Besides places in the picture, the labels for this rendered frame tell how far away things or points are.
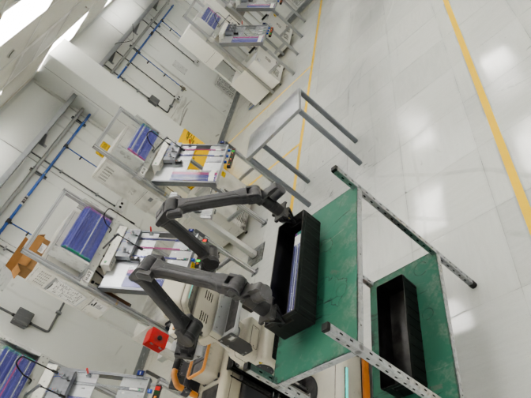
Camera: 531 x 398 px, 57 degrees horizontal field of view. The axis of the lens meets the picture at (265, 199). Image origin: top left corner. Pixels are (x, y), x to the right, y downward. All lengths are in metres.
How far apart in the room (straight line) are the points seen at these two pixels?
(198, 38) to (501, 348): 6.82
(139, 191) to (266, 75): 3.68
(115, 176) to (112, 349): 1.97
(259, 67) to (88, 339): 4.93
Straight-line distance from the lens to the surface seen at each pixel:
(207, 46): 8.39
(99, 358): 5.96
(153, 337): 4.09
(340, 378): 2.86
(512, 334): 2.69
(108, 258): 4.56
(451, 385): 2.29
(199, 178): 5.27
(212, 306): 2.45
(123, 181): 5.53
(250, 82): 8.52
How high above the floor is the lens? 2.07
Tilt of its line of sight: 21 degrees down
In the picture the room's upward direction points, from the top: 53 degrees counter-clockwise
